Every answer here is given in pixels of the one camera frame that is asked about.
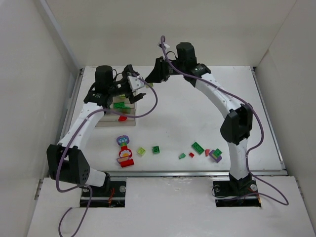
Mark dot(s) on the clear compartment organizer tray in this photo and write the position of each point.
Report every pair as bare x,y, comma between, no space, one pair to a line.
111,119

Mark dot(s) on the red slope piece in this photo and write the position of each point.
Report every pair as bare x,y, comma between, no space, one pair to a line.
207,151

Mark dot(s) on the small red lego piece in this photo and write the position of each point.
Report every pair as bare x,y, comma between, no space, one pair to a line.
122,118

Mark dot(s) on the green 2x4 flat brick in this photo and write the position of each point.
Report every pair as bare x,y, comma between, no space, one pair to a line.
199,149

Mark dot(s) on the lime green 2x4 brick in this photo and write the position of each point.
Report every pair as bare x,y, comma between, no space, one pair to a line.
121,95

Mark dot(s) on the purple red flower lego stack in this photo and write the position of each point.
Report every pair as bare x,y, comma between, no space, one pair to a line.
125,154

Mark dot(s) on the small green wedge piece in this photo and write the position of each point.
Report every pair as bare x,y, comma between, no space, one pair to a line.
182,156

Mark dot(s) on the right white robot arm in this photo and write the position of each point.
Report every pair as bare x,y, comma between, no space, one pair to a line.
238,116

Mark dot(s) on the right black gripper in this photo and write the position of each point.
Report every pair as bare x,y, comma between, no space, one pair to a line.
161,70

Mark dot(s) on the aluminium front rail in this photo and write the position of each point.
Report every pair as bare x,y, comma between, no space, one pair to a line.
189,174

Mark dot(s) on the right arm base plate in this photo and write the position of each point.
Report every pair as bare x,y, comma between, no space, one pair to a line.
232,193

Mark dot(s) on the purple green lego stack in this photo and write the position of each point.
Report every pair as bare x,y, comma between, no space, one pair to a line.
216,155

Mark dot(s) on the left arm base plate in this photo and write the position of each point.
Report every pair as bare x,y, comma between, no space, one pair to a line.
101,191

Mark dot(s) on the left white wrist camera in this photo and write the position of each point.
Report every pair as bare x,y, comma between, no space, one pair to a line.
135,82

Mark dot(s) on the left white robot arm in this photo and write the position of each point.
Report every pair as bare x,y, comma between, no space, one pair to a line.
66,160

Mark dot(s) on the small lime green brick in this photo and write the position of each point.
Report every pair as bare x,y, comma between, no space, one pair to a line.
141,151

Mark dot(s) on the green L-shaped lego block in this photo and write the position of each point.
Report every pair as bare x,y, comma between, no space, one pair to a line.
127,110

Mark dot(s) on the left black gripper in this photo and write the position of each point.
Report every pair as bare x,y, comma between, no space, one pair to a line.
126,85

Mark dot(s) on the small dark green brick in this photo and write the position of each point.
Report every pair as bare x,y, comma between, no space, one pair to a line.
155,150

